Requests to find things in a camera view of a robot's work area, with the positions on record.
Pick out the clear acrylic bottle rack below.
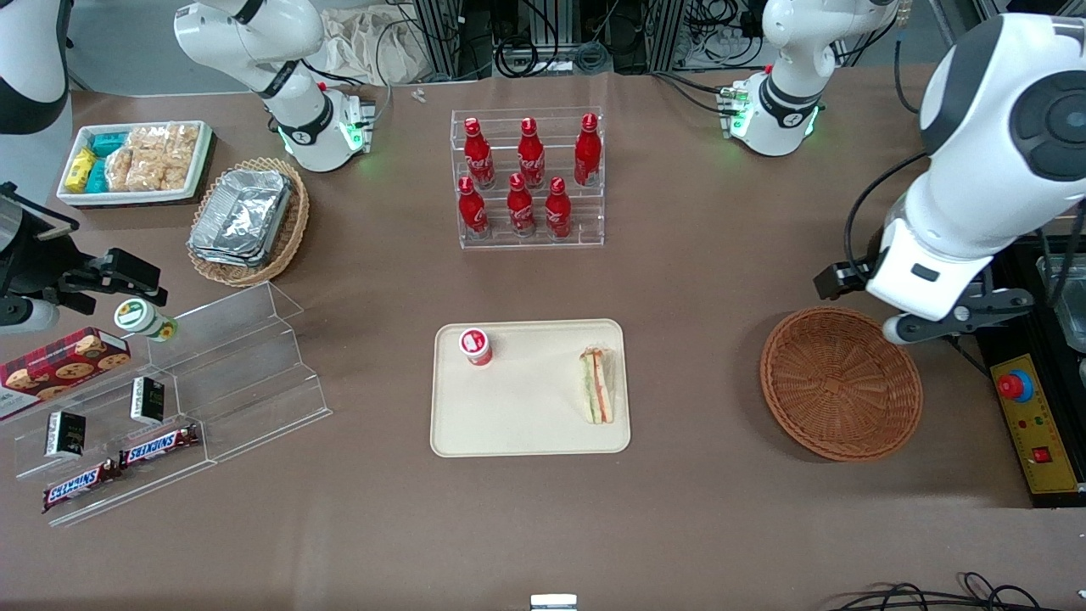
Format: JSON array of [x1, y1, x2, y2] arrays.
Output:
[[450, 106, 605, 249]]

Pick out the round brown wicker basket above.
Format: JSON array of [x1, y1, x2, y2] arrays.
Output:
[[760, 306, 923, 462]]

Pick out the red tartan cookie box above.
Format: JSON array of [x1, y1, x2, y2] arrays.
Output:
[[0, 327, 132, 423]]

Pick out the oval light wicker basket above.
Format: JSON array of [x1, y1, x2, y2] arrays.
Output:
[[187, 157, 311, 289]]

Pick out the red emergency stop button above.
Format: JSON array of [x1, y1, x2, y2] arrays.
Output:
[[998, 370, 1037, 405]]

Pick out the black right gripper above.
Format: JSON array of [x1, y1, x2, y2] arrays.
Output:
[[0, 182, 168, 308]]

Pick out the coiled black cables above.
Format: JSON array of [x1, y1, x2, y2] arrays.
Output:
[[495, 37, 613, 80]]

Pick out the Snickers chocolate bar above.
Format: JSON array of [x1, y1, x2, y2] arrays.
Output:
[[118, 423, 202, 470], [42, 457, 122, 514]]

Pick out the beige cloth bag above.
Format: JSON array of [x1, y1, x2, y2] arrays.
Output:
[[321, 7, 435, 87]]

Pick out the green sunflower yogurt bottle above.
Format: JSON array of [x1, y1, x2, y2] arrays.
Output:
[[114, 299, 179, 344]]

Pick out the yellow snack packet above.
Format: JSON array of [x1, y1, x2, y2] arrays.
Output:
[[65, 148, 99, 193]]

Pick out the aluminium foil container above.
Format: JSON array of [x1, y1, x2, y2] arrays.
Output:
[[192, 168, 294, 257], [188, 233, 285, 270]]

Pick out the red yogurt bottle white cap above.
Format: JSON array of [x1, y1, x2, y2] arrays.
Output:
[[459, 328, 494, 367]]

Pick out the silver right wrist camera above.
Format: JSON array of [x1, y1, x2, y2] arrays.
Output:
[[0, 297, 60, 334]]

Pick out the red cola bottle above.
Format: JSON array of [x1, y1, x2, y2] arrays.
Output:
[[544, 177, 574, 240], [574, 113, 603, 188], [517, 117, 547, 190], [464, 117, 496, 190], [507, 172, 538, 238], [457, 176, 490, 240]]

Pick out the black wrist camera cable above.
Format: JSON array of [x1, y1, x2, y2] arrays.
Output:
[[843, 150, 931, 275]]

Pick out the clear plastic tray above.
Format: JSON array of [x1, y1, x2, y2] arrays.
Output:
[[1037, 253, 1086, 353]]

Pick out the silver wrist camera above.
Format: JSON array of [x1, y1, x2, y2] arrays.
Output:
[[882, 307, 964, 345], [0, 297, 60, 334]]

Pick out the small black box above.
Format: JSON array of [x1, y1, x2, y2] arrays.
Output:
[[43, 411, 88, 461], [129, 377, 167, 426]]

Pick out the beige plastic tray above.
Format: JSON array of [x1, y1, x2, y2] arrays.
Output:
[[430, 319, 631, 458]]

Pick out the black floor cables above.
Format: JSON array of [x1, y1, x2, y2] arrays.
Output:
[[827, 571, 1086, 611]]

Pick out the black arm base cables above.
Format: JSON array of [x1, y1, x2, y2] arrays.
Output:
[[652, 71, 736, 116]]

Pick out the clear rice cracker bag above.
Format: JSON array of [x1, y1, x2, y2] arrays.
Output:
[[136, 154, 193, 193], [127, 126, 169, 158], [105, 146, 141, 193], [165, 123, 201, 166]]

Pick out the white rectangular snack tray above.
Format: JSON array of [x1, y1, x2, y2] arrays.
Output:
[[57, 121, 214, 207]]

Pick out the clear acrylic step shelf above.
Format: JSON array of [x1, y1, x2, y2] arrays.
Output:
[[0, 361, 215, 529], [144, 281, 333, 464]]

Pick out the black box yellow control panel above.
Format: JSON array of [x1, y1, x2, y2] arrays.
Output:
[[974, 229, 1086, 510]]

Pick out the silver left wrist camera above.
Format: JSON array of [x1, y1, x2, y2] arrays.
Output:
[[882, 307, 964, 345]]

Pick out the triangle sandwich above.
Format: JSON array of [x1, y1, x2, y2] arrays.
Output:
[[579, 344, 616, 426]]

